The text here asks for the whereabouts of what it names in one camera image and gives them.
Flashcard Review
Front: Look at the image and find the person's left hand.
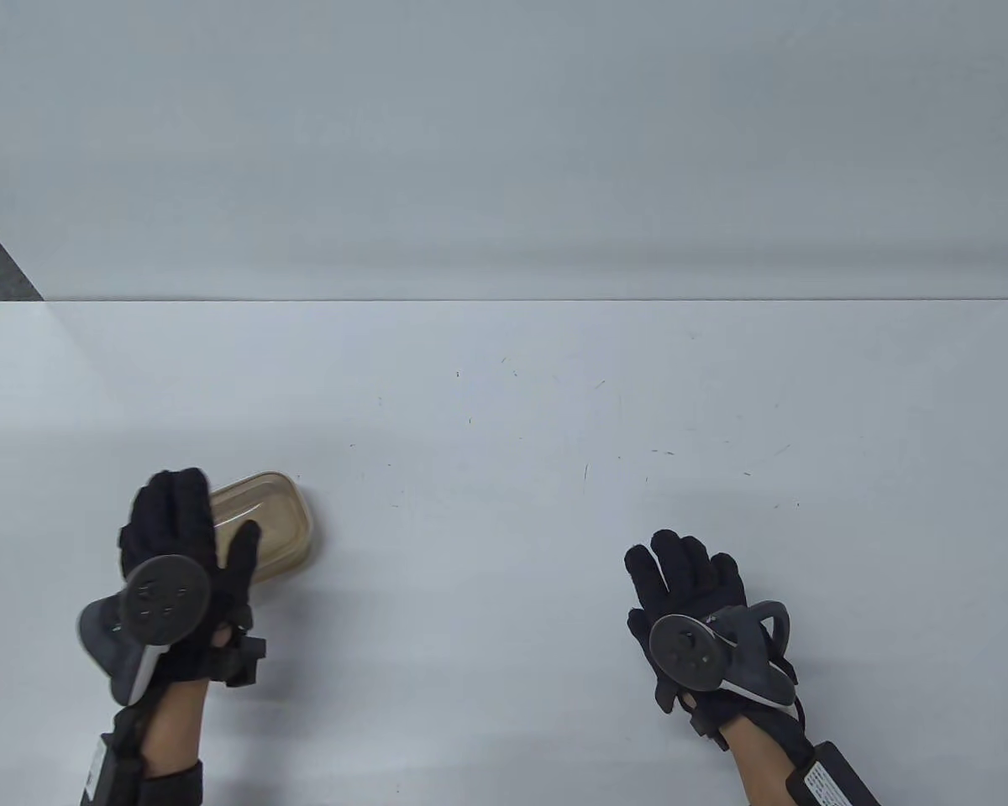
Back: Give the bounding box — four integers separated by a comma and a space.
118, 468, 262, 690

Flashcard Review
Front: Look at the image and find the person's right hand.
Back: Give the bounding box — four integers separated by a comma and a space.
624, 529, 807, 740

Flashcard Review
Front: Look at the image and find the clear plastic lid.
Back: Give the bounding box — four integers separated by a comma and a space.
208, 472, 318, 559

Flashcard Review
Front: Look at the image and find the person's right forearm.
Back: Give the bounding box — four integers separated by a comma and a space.
727, 705, 811, 806

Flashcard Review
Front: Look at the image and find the person's left forearm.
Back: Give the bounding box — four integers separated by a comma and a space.
139, 678, 211, 778

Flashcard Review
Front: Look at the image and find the black box with white label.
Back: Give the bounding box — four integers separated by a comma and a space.
785, 741, 879, 806
80, 709, 149, 806

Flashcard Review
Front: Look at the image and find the grey right hand controller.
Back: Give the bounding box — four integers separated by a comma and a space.
648, 599, 801, 715

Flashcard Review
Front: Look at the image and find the grey hand controller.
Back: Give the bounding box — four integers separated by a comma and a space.
648, 599, 801, 715
77, 557, 213, 707

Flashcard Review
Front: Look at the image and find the grey left hand controller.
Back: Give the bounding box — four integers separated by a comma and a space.
77, 557, 213, 707

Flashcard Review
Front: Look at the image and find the black armband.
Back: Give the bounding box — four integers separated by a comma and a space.
139, 760, 207, 806

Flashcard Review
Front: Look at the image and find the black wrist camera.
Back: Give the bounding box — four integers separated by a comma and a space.
210, 625, 267, 689
680, 690, 730, 741

